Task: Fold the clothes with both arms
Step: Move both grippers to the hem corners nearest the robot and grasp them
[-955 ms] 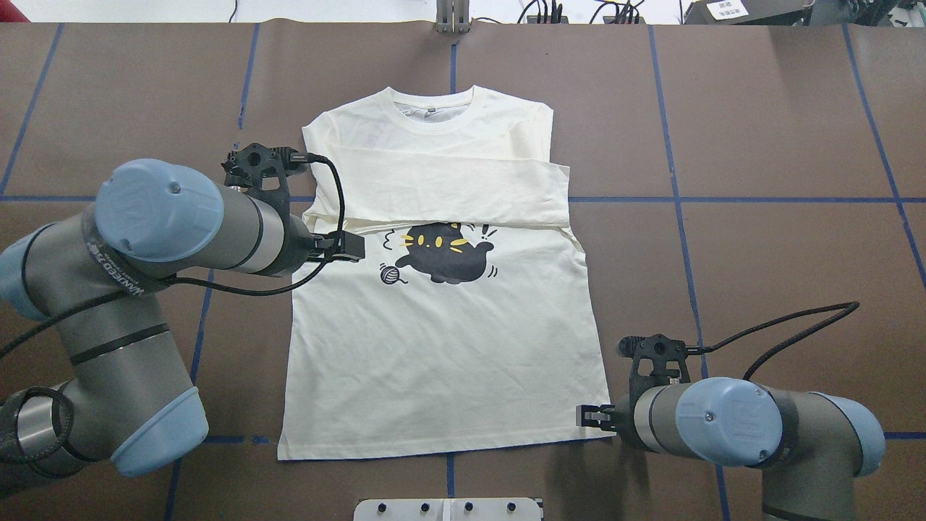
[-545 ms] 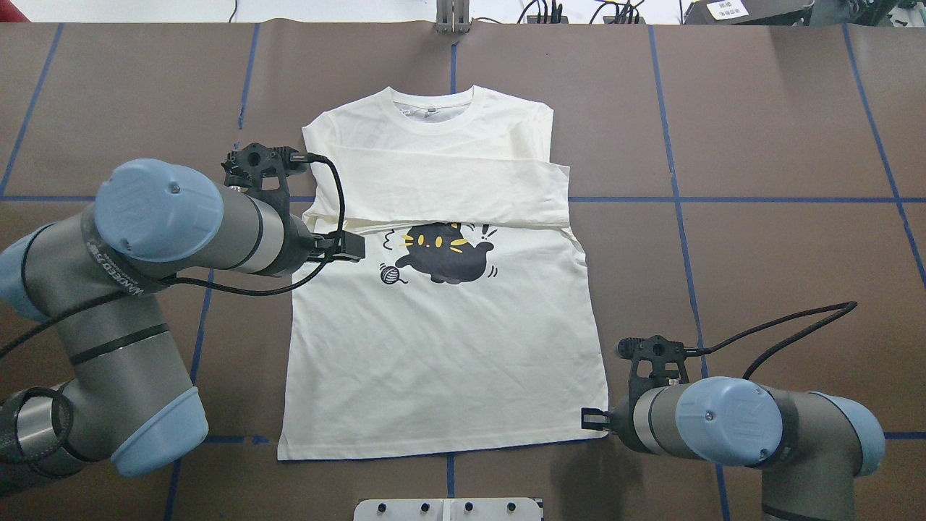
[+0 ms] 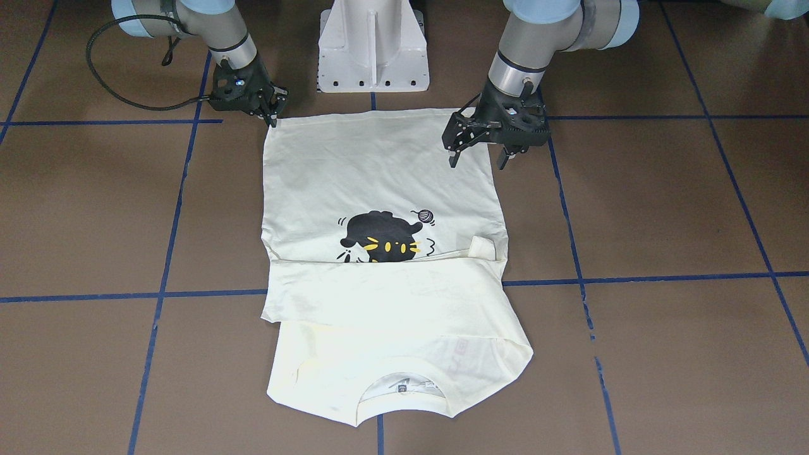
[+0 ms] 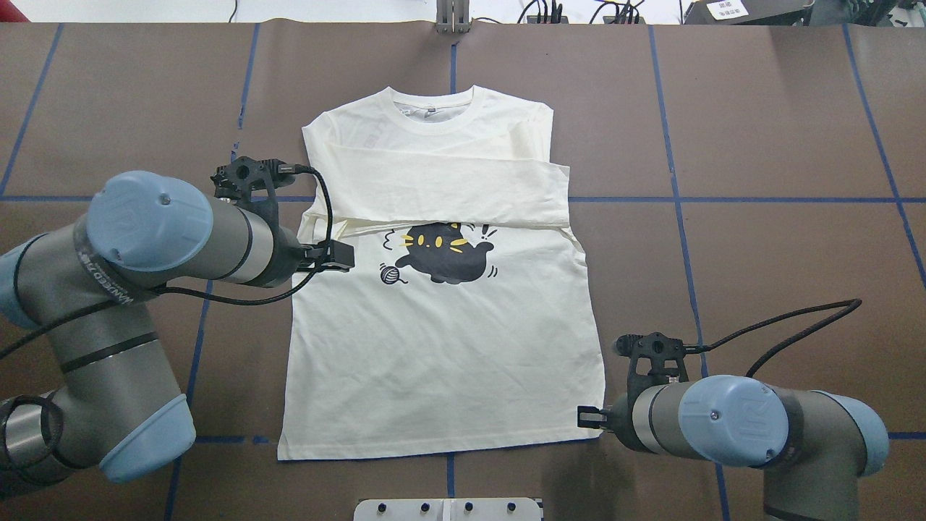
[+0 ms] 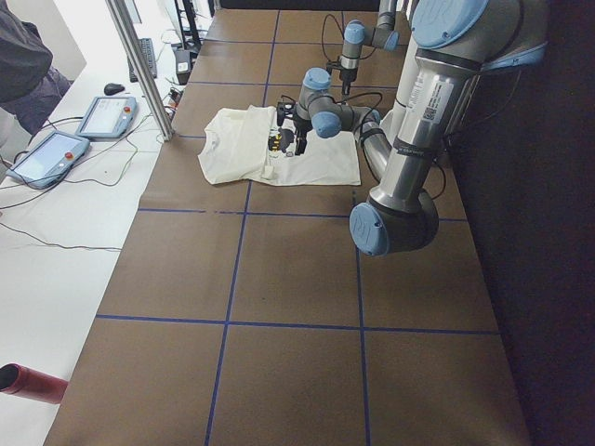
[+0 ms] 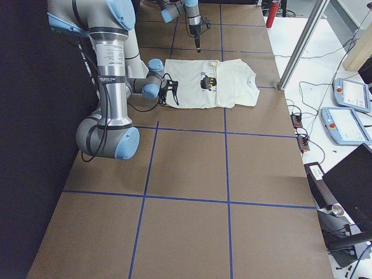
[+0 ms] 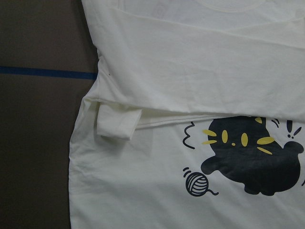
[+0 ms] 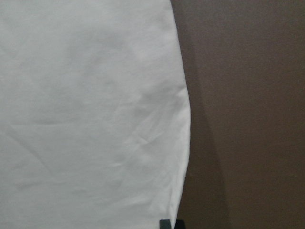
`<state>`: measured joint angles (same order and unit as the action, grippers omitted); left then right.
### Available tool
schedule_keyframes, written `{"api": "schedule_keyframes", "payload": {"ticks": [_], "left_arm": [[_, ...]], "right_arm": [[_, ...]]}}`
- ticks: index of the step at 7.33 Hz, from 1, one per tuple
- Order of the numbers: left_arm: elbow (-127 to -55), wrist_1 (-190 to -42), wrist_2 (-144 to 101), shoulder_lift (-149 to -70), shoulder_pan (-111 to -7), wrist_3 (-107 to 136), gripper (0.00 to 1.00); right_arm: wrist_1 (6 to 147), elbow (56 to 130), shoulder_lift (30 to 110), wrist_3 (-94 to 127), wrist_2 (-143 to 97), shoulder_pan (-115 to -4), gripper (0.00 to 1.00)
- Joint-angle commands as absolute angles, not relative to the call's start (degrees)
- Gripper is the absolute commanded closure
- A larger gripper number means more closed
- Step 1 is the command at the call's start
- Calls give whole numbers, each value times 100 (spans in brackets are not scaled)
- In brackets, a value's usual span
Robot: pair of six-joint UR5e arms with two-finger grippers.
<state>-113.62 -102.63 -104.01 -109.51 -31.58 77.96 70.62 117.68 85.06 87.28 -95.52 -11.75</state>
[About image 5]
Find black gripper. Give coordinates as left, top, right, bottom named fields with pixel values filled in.
left=292, top=113, right=312, bottom=155
left=339, top=66, right=357, bottom=97

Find cream long-sleeve cat shirt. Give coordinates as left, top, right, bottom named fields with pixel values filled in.
left=198, top=106, right=361, bottom=186

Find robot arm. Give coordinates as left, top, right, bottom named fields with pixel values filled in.
left=337, top=0, right=399, bottom=98
left=278, top=1, right=549, bottom=256

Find person in dark clothes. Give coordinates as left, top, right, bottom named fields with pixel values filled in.
left=1, top=1, right=72, bottom=136

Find blue tape grid lines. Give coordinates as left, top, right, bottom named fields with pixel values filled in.
left=93, top=10, right=522, bottom=445

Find black box on desk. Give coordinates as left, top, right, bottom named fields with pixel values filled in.
left=174, top=48, right=192, bottom=85

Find black keyboard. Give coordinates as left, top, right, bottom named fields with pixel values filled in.
left=126, top=37, right=158, bottom=84

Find far teach pendant tablet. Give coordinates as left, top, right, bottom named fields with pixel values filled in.
left=75, top=96, right=138, bottom=140

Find teach pendant tablet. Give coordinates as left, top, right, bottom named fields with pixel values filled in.
left=7, top=131, right=90, bottom=190
left=75, top=96, right=138, bottom=140

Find black computer mouse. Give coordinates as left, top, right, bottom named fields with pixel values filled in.
left=103, top=83, right=126, bottom=96

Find near teach pendant tablet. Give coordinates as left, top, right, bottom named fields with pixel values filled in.
left=7, top=131, right=90, bottom=190

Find red cylinder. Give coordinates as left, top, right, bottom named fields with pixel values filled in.
left=1, top=363, right=69, bottom=404

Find aluminium frame post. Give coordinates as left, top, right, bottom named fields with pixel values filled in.
left=106, top=0, right=174, bottom=141

